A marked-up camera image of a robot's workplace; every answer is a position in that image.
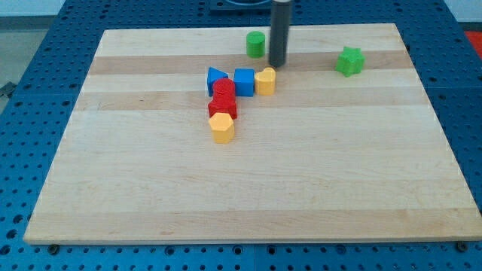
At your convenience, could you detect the blue triangle block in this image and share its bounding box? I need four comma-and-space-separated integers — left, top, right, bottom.
206, 66, 229, 96

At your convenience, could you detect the red cylinder block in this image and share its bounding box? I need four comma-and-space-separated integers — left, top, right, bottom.
212, 78, 236, 103

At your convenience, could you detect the red pentagon block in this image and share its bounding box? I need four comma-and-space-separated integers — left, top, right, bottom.
208, 99, 237, 120

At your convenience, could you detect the green circle block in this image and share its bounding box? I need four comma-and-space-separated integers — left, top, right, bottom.
246, 31, 266, 58

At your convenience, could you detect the yellow hexagon block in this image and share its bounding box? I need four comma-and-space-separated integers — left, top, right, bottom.
209, 112, 235, 144

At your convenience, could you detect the yellow heart block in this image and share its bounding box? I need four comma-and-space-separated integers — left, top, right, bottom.
255, 67, 276, 96

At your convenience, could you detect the green star block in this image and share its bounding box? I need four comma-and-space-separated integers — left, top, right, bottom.
335, 47, 365, 77

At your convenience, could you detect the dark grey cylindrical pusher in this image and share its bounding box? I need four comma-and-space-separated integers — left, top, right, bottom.
268, 0, 292, 68

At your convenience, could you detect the wooden board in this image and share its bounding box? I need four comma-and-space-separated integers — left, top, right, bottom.
23, 23, 481, 245

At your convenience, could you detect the blue cube block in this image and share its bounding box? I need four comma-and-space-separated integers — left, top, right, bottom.
233, 68, 255, 97

